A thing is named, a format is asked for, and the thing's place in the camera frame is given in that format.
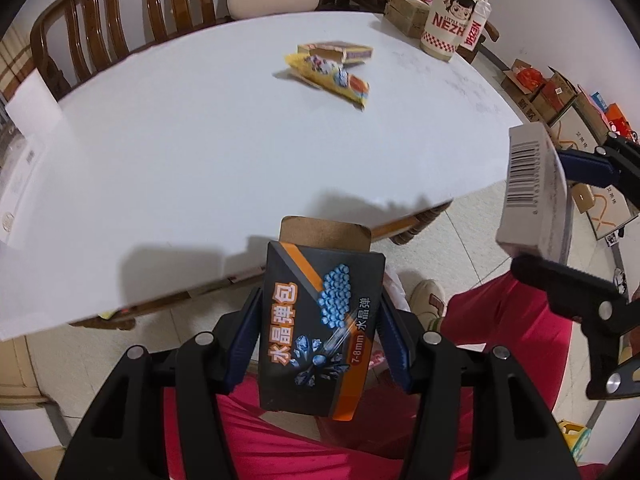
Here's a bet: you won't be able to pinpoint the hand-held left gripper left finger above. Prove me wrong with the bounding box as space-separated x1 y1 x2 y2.
54 287 266 480

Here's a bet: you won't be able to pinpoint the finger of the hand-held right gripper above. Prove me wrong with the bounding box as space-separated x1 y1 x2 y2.
557 132 640 196
510 255 632 401

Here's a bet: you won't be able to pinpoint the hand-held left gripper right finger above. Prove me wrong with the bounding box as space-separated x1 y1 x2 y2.
377 287 583 480

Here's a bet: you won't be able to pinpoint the black orange cardboard box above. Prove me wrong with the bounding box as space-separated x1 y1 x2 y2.
259 216 386 421

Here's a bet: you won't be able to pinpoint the white blue medicine box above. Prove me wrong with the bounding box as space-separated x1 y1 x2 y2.
495 124 571 263

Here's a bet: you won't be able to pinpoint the large printed cardboard box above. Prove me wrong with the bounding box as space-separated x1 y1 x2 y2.
549 94 618 153

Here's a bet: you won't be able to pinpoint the person's right shoe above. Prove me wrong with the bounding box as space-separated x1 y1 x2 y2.
407 280 448 332

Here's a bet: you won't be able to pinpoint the red pants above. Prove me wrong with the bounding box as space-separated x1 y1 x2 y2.
164 274 575 480

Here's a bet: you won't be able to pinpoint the cardboard box with red bag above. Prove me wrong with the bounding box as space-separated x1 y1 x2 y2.
501 58 547 107

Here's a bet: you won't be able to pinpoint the yellow teal box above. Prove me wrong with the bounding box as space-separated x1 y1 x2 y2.
559 422 597 465

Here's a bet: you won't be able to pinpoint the white bottle with red label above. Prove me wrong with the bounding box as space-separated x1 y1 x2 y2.
460 0 494 53

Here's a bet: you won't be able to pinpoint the cream cartoon print bucket cup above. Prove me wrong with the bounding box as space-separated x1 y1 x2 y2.
419 0 493 63

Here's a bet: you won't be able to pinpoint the small cardboard box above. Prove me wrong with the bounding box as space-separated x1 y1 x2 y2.
385 0 432 38

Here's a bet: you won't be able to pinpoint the yellow snack wrapper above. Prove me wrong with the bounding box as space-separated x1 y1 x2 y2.
285 52 372 110

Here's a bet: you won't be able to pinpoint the long white box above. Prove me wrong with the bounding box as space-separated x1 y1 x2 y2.
0 125 48 251

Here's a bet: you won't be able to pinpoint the white paper towel roll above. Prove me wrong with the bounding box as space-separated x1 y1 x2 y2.
5 69 63 133

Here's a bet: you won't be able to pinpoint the brown wooden bench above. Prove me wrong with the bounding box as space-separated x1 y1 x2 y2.
30 0 323 102

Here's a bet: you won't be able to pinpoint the beige curtain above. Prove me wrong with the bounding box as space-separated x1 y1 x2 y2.
0 27 40 106

